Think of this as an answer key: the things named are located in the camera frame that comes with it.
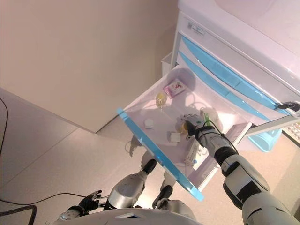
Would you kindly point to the white perforated side basket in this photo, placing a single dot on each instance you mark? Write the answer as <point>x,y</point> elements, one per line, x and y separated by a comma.
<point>293,130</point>

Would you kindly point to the clear bottle yellow capsules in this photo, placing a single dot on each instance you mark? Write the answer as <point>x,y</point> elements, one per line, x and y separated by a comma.
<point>161,99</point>
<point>183,127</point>

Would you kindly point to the blue white medicine box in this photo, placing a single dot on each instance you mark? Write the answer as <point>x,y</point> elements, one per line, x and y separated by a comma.
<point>193,153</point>

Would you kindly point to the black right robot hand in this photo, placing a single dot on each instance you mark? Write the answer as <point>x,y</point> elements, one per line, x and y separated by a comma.
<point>194,123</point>

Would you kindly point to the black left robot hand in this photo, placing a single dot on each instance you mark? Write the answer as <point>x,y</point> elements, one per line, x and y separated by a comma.
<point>90,202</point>

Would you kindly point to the light blue lidded bin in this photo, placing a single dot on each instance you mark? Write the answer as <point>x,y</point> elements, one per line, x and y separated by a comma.
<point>264,140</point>

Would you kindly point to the thin white tubing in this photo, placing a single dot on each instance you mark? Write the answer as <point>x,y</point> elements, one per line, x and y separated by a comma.
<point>193,103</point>

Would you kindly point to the white medical cart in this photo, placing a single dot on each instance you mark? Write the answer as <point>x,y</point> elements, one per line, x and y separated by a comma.
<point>234,18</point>

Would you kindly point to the green white medicine box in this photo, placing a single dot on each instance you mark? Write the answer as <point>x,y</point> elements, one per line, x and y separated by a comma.
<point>209,115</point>

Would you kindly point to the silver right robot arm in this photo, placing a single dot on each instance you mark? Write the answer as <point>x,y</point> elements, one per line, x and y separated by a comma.
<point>246,178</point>

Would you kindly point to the silver left robot leg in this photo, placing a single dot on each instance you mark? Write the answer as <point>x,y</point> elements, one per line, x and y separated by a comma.
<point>124,192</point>

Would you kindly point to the black left robot foot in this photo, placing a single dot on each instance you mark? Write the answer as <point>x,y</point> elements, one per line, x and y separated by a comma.
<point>149,166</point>

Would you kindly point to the cart label sticker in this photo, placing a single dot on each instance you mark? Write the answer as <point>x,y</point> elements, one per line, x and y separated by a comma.
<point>195,28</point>

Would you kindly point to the white side bin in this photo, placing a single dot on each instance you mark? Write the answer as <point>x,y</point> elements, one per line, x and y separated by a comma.
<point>167,64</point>

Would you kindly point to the grey robot torso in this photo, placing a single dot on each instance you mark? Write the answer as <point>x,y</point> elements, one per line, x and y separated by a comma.
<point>129,218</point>

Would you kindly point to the black cart key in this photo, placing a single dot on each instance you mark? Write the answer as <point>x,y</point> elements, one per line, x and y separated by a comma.
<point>289,104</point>

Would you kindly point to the pink white medicine box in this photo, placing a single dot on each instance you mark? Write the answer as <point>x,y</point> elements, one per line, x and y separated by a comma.
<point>174,87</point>

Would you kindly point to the small white box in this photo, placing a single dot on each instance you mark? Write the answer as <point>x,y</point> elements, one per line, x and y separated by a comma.
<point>175,137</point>

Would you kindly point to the blue fronted cart drawer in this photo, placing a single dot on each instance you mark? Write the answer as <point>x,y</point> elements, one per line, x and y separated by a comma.
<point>206,78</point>
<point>159,154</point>
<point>218,68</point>

